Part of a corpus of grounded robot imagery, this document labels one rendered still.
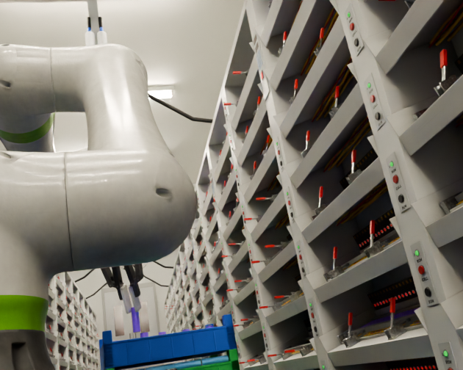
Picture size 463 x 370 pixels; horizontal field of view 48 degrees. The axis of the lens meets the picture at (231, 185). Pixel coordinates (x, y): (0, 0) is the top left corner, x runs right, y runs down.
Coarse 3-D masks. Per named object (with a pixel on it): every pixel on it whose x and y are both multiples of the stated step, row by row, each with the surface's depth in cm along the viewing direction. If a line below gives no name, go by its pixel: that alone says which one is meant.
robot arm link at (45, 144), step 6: (54, 114) 100; (54, 120) 100; (48, 132) 99; (0, 138) 97; (42, 138) 98; (48, 138) 101; (6, 144) 99; (12, 144) 97; (18, 144) 97; (24, 144) 97; (30, 144) 98; (36, 144) 99; (42, 144) 100; (48, 144) 103; (12, 150) 101; (18, 150) 100; (24, 150) 100; (30, 150) 100; (36, 150) 102; (42, 150) 103; (48, 150) 106; (54, 150) 111
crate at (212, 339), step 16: (224, 320) 123; (160, 336) 117; (176, 336) 118; (192, 336) 119; (208, 336) 120; (224, 336) 121; (112, 352) 113; (128, 352) 114; (144, 352) 115; (160, 352) 116; (176, 352) 117; (192, 352) 118; (208, 352) 119; (128, 368) 128
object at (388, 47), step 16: (416, 0) 95; (432, 0) 91; (448, 0) 99; (416, 16) 96; (432, 16) 93; (448, 16) 107; (384, 32) 114; (400, 32) 102; (416, 32) 98; (432, 32) 111; (448, 32) 107; (384, 48) 108; (400, 48) 104; (384, 64) 110
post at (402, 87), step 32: (352, 0) 119; (416, 64) 113; (448, 64) 114; (384, 96) 109; (416, 96) 110; (384, 128) 110; (448, 128) 108; (384, 160) 112; (416, 160) 104; (448, 160) 105; (416, 192) 101; (416, 224) 102; (448, 256) 98; (416, 288) 104; (448, 288) 95; (448, 320) 94
